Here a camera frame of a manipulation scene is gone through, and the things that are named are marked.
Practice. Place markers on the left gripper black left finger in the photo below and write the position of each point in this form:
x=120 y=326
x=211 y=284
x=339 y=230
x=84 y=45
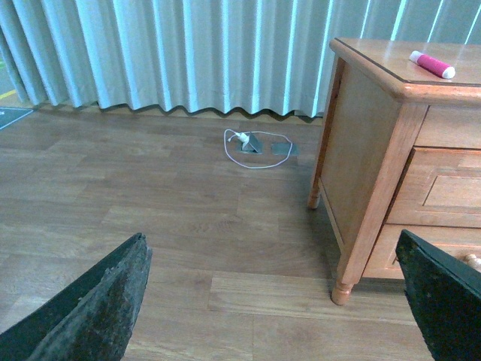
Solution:
x=92 y=318

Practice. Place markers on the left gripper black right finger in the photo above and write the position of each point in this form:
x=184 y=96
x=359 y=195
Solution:
x=444 y=296

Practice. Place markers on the pink marker with white caps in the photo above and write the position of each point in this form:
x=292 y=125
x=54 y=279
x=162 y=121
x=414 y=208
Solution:
x=433 y=65

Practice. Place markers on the lower drawer wooden knob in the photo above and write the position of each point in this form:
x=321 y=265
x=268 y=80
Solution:
x=473 y=261

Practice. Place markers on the wooden nightstand cabinet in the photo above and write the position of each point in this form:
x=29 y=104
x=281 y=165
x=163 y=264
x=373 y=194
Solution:
x=380 y=106

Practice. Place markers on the closed metal floor outlet cover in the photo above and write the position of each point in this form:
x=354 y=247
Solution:
x=284 y=149

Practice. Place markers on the green floor sign sticker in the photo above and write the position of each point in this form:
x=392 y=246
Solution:
x=9 y=115

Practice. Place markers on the white plug adapter on floor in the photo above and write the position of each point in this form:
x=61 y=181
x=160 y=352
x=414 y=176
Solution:
x=244 y=138

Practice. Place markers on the open metal floor outlet box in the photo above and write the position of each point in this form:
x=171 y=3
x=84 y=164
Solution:
x=255 y=146

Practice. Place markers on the pale green pleated curtain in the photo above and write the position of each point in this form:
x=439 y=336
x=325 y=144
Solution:
x=253 y=55

